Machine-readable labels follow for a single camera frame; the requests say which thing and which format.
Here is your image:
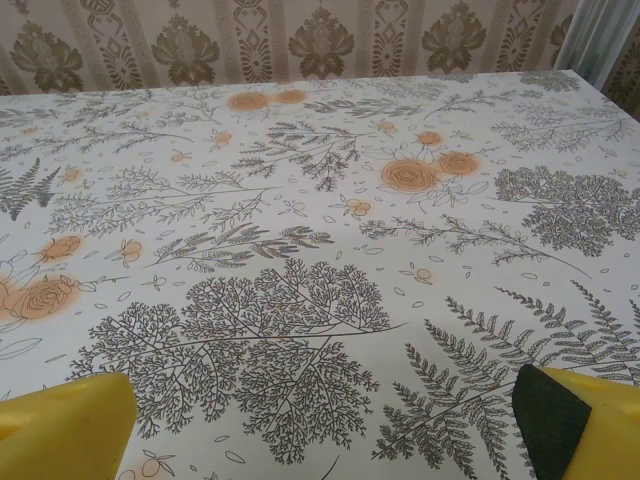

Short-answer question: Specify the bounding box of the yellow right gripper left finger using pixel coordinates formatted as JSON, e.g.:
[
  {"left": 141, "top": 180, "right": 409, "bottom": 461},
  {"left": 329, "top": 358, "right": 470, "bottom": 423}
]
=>
[{"left": 0, "top": 372, "right": 139, "bottom": 480}]

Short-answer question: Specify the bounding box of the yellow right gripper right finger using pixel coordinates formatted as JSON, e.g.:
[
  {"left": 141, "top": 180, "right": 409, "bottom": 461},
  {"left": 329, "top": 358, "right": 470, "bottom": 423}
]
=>
[{"left": 512, "top": 363, "right": 640, "bottom": 480}]

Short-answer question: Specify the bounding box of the floral tablecloth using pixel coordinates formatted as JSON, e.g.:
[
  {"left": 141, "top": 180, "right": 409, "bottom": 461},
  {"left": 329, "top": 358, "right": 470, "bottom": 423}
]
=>
[{"left": 0, "top": 69, "right": 640, "bottom": 480}]

